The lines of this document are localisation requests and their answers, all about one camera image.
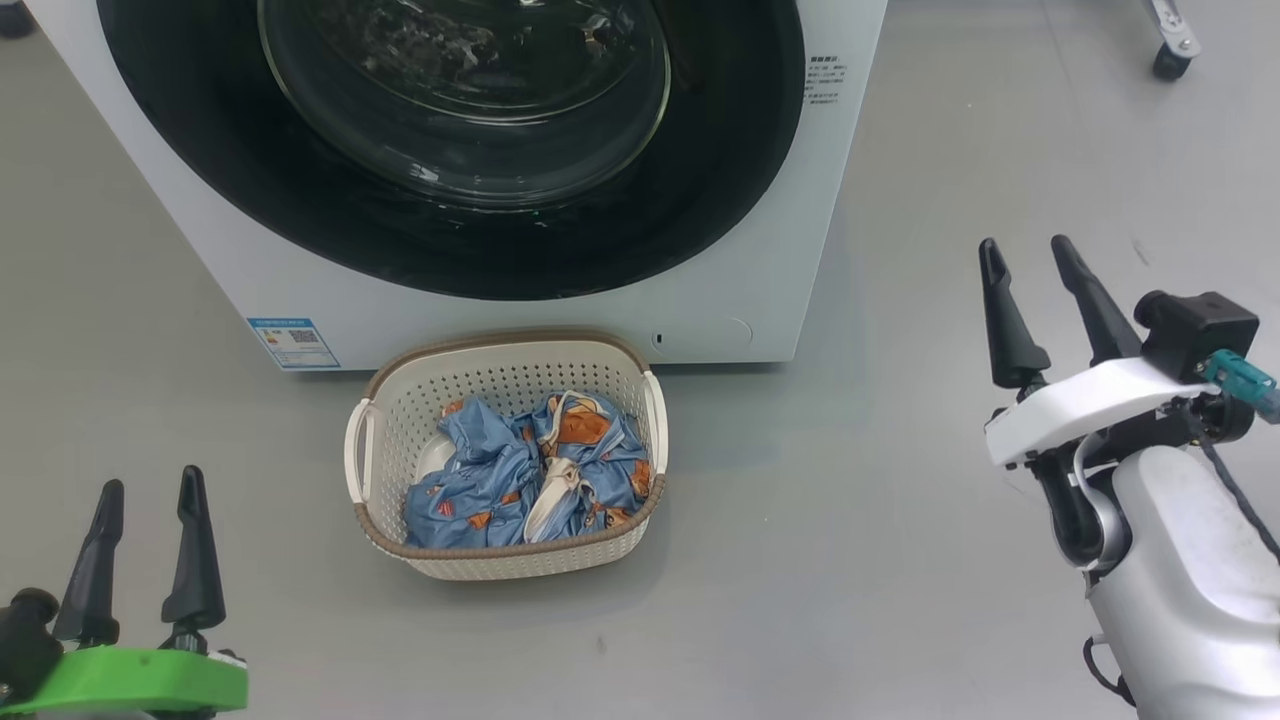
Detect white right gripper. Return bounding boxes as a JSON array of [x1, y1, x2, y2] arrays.
[[978, 235, 1219, 469]]

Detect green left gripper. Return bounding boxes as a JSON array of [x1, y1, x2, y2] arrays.
[[0, 465, 249, 720]]

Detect blue patterned garment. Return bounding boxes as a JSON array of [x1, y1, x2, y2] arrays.
[[404, 397, 546, 549]]

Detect round black glass washer door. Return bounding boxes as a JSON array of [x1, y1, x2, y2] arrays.
[[97, 0, 806, 301]]

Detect white front-load washing machine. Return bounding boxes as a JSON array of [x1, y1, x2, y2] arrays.
[[22, 0, 889, 373]]

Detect cream perforated laundry basket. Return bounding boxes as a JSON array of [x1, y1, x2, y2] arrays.
[[343, 330, 669, 582]]

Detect blue energy label sticker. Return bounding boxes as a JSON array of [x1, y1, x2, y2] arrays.
[[247, 317, 341, 371]]

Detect metal stand leg with caster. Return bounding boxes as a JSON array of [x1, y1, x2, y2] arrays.
[[1143, 0, 1203, 83]]

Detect round drain filter cover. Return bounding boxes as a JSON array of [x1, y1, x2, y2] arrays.
[[652, 317, 753, 357]]

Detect teal cable connector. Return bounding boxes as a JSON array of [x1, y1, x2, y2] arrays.
[[1200, 350, 1280, 421]]

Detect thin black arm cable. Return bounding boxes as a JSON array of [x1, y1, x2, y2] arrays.
[[1192, 405, 1280, 563]]

